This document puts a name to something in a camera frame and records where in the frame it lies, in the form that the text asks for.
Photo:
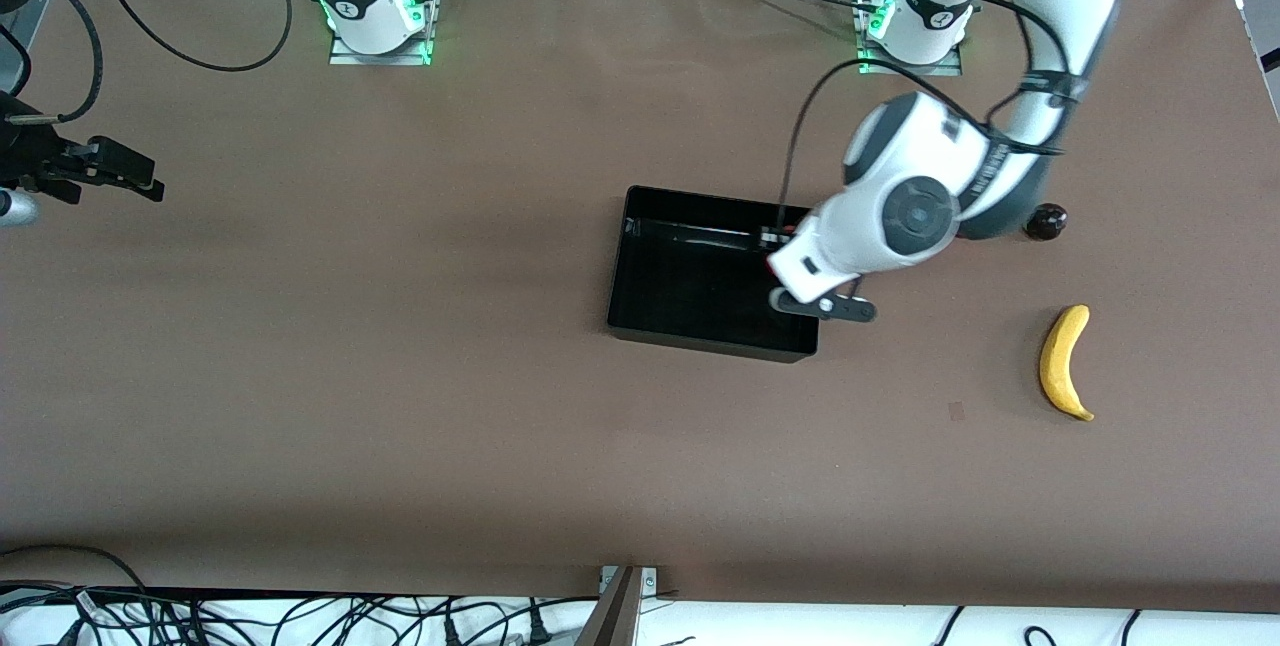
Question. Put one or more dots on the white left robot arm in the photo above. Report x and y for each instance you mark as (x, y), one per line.
(910, 211)

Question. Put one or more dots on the brown table cover sheet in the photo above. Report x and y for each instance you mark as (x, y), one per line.
(400, 426)

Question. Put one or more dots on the black power plug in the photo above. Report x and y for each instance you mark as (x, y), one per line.
(452, 632)
(537, 628)

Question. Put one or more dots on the yellow banana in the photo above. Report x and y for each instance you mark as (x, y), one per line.
(1058, 366)

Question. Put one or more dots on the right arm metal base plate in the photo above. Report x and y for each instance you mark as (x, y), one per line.
(380, 59)

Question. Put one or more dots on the black plastic box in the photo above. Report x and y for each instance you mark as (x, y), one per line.
(690, 291)

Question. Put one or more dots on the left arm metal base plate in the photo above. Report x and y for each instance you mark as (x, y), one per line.
(910, 70)

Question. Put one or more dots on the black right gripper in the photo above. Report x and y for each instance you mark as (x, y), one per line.
(38, 164)

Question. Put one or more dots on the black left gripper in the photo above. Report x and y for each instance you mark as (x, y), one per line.
(769, 244)

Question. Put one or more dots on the silver strut bracket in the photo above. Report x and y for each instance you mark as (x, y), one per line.
(650, 581)

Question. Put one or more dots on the grey metal camera strut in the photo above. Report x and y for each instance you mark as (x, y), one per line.
(615, 618)

